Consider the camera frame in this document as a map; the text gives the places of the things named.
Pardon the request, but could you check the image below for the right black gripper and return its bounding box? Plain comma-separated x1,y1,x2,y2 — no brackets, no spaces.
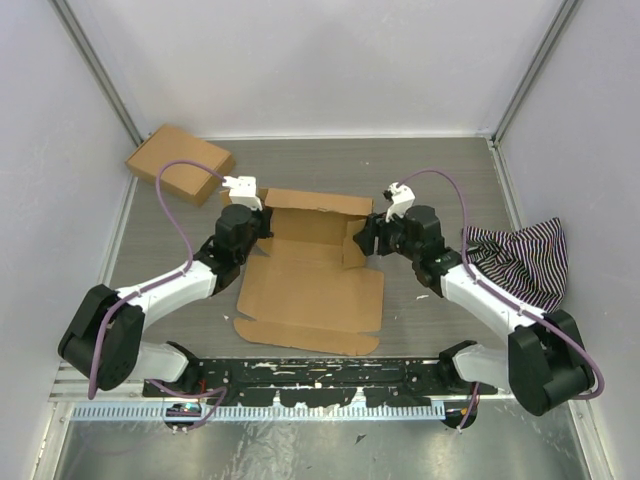
353,204,421,261

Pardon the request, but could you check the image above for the cardboard box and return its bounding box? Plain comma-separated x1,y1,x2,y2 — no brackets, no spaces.
125,124,235,207
233,188,384,356

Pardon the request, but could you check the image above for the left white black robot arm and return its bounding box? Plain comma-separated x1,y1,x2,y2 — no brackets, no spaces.
58,204,273,399

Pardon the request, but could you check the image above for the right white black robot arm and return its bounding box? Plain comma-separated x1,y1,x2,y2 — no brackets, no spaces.
352,206,604,416

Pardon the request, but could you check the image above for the folded closed cardboard box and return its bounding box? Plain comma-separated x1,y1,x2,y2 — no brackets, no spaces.
125,124,235,207

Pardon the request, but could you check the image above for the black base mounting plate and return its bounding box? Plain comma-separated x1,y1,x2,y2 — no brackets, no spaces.
142,357,500,409

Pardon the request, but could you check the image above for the purple striped cloth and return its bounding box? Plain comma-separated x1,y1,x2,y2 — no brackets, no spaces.
464,217,569,312

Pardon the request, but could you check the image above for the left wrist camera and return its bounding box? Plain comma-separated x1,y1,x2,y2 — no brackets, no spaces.
222,176,263,211

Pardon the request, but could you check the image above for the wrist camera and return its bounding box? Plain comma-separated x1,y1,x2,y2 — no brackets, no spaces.
383,182,415,223
222,176,263,211

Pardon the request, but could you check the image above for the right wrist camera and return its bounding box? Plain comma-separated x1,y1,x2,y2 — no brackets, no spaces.
383,182,415,223

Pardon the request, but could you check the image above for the perforated cable duct strip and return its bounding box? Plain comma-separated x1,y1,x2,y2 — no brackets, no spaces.
70,401,446,423

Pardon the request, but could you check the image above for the aluminium rail front beam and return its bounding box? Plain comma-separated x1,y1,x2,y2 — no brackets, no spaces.
48,357,595,401

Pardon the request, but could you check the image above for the left aluminium frame post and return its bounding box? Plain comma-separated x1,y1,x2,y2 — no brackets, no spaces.
48,0,143,146

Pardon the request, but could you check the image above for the aluminium frame post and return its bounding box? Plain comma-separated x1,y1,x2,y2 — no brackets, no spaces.
490,0,583,148
48,0,143,146

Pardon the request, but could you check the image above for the right aluminium frame post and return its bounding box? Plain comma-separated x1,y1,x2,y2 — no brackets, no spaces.
490,0,583,148

